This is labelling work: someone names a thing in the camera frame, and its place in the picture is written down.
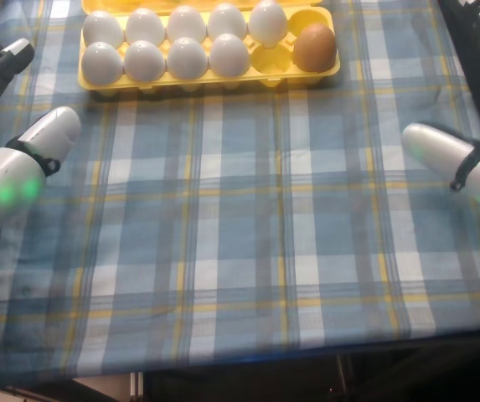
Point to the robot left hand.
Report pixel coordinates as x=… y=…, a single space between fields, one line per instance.
x=1 y=71

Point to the brown egg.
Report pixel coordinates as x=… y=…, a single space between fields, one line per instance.
x=315 y=48

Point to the yellow plastic egg carton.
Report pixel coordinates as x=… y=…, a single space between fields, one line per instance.
x=273 y=63

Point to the blue plaid tablecloth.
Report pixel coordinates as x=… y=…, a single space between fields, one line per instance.
x=239 y=234

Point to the metal table leg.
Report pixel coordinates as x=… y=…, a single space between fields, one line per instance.
x=342 y=379
x=136 y=387

